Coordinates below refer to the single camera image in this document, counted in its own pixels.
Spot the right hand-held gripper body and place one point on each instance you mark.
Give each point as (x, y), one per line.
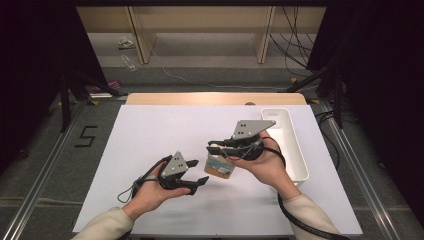
(248, 130)

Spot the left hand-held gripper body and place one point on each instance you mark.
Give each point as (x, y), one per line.
(175, 165)

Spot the small brown cup object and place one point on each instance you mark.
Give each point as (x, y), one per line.
(218, 168)

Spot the white plastic bin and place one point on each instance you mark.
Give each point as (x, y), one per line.
(293, 150)

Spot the person's left hand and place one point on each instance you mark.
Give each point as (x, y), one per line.
(150, 195)

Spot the person's right hand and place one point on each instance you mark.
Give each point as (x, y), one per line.
(270, 166)

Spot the black metal stand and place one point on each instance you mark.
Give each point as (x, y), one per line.
(336, 96)
(66, 100)

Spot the pink floor item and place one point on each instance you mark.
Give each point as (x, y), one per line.
(110, 86)

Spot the clear plastic bottle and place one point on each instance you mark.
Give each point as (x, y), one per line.
(128, 63)

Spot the beige wooden desk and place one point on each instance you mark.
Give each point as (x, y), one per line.
(200, 18)

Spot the small white floor item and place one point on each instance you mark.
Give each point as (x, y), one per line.
(126, 42)

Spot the black curtain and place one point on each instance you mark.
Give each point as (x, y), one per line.
(33, 66)
(383, 83)

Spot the aluminium floor rail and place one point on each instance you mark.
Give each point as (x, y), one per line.
(36, 190)
(363, 180)

